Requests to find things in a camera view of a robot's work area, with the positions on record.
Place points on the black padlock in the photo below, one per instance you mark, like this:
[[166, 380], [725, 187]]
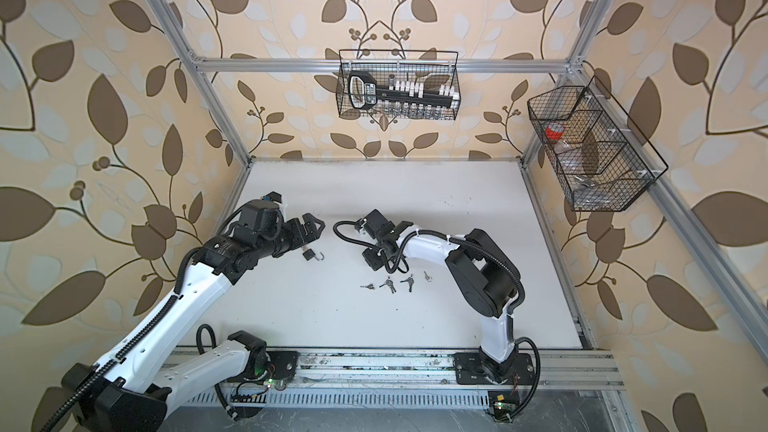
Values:
[[309, 254]]

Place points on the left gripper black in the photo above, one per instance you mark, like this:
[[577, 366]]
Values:
[[300, 238]]

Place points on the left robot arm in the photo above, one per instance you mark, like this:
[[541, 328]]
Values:
[[127, 389]]

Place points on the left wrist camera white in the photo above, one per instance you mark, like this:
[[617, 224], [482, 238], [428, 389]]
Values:
[[273, 197]]

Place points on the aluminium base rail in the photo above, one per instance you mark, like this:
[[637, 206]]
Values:
[[370, 378]]

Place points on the side wire basket black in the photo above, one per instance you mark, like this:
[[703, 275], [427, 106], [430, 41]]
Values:
[[604, 161]]

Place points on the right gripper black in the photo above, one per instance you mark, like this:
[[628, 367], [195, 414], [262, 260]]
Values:
[[368, 254]]

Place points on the back wire basket black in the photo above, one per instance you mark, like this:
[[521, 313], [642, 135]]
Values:
[[432, 66]]

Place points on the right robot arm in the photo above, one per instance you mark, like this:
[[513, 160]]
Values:
[[487, 279]]

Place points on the black tool rack with sockets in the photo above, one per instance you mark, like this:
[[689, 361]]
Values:
[[364, 93]]

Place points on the red cap in basket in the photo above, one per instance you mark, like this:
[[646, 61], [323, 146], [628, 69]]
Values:
[[554, 132]]

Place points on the black padlock key bunch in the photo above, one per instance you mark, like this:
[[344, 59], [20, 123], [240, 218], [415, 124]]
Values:
[[390, 285]]

